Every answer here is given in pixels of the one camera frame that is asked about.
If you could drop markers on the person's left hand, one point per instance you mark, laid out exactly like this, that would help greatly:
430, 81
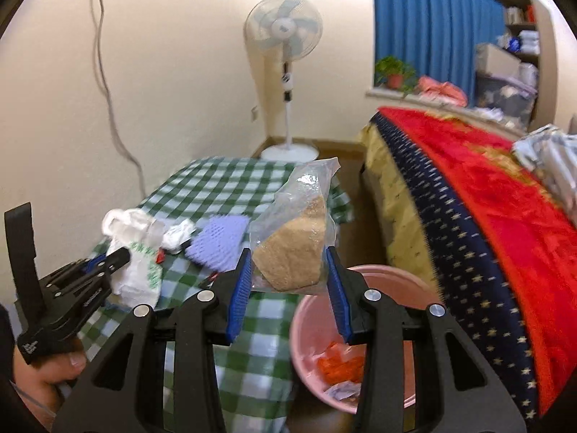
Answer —
49, 370

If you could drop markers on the clear plastic storage bin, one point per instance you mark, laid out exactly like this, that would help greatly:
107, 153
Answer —
505, 94

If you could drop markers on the clear bag of brown sugar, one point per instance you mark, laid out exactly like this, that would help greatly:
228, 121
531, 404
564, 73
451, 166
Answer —
293, 252

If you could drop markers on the grey bed base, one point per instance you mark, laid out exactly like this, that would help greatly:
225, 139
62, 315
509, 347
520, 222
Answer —
372, 198

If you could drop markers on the white window sill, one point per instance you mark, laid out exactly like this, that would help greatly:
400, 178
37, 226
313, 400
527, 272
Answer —
383, 93

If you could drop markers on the pink plastic basin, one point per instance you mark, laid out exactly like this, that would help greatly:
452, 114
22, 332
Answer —
311, 324

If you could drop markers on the lavender foam fruit net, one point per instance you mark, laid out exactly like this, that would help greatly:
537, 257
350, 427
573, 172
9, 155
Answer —
216, 243

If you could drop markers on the white green-printed plastic bag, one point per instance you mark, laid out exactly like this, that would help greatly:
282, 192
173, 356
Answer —
135, 279

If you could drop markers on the navy star-print blanket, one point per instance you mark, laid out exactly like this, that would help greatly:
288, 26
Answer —
450, 234

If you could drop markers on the green checked tablecloth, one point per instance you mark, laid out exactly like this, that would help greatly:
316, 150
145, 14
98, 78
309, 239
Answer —
225, 189

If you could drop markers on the white standing fan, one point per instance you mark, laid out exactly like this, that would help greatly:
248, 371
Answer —
284, 27

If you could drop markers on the pink cloth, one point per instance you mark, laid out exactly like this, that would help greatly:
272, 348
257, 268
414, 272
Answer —
444, 90

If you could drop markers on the red blanket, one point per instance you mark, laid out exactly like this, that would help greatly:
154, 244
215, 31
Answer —
496, 212

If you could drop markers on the wall bookshelf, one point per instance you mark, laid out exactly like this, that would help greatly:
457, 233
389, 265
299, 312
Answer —
518, 13

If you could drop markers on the orange snack wrapper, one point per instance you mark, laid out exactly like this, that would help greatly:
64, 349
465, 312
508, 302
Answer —
338, 367

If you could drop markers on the blue curtain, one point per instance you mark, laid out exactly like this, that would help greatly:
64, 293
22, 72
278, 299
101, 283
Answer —
428, 31

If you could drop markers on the white crumpled wrapper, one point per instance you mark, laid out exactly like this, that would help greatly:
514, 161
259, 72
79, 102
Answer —
342, 390

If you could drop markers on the striped grey cloth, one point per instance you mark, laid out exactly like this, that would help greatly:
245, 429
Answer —
554, 162

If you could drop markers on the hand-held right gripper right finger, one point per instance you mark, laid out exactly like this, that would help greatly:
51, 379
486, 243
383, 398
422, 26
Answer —
338, 297

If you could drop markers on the yellow printed bed sheet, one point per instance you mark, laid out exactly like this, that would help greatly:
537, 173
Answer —
396, 207

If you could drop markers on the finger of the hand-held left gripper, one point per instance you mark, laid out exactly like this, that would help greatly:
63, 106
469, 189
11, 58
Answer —
118, 258
97, 261

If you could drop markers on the potted green plant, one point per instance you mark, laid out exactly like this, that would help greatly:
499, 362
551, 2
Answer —
394, 70

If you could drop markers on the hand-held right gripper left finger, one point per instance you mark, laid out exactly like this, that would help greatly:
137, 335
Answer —
239, 293

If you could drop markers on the grey cardboard box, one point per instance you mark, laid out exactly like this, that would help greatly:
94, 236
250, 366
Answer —
496, 58

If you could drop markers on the person's left forearm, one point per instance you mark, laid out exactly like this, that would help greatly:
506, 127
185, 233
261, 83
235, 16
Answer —
11, 406

